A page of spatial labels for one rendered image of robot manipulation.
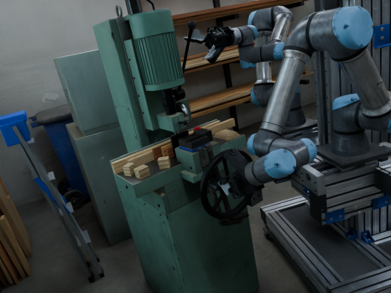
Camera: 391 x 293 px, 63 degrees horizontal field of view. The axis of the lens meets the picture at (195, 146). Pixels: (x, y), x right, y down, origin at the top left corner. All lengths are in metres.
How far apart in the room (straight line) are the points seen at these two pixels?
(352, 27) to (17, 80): 3.19
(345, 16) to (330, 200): 0.75
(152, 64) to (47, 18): 2.45
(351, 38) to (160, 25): 0.70
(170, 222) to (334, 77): 0.97
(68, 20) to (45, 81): 0.67
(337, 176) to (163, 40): 0.89
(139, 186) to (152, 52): 0.54
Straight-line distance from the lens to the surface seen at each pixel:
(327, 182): 1.40
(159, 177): 1.29
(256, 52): 1.56
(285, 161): 0.88
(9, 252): 2.64
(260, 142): 1.04
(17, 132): 1.97
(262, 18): 1.89
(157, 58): 1.35
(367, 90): 1.20
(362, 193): 1.53
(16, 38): 3.69
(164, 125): 1.48
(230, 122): 1.67
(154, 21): 1.34
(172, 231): 1.41
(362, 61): 1.13
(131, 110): 1.58
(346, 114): 1.37
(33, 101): 3.70
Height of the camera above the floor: 1.40
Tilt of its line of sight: 19 degrees down
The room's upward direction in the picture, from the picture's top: 11 degrees counter-clockwise
